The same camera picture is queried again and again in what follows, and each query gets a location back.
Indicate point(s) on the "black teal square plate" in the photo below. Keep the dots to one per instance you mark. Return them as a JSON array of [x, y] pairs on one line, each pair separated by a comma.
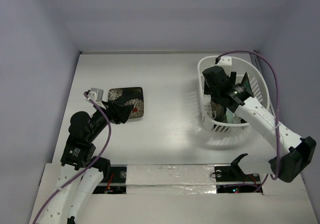
[[246, 84]]

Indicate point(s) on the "small black floral plate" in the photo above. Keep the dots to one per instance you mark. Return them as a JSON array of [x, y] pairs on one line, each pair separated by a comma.
[[218, 112]]

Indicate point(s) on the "white plastic dish rack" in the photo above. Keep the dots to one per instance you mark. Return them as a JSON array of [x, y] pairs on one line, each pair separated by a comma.
[[240, 66]]

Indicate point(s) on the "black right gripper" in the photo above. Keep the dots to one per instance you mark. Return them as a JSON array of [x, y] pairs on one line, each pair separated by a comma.
[[210, 92]]

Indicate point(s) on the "pale green plate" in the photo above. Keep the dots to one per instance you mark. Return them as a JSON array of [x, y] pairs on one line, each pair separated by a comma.
[[232, 118]]

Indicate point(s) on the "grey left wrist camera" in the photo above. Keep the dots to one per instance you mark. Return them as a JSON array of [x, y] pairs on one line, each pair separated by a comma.
[[95, 94]]

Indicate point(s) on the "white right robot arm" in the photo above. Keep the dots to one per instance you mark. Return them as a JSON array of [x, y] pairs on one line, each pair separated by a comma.
[[293, 152]]

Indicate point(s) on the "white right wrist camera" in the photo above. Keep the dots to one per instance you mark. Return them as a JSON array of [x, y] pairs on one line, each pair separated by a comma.
[[223, 61]]

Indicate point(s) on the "silver taped front panel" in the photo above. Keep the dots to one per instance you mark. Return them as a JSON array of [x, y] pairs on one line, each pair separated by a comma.
[[170, 179]]

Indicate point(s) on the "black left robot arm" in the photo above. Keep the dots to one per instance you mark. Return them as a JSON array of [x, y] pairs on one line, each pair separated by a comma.
[[80, 170]]

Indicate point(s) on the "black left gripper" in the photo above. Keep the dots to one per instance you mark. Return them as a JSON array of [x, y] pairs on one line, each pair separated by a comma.
[[118, 113]]

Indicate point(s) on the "large black floral plate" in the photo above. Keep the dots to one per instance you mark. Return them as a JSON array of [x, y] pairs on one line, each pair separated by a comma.
[[129, 96]]

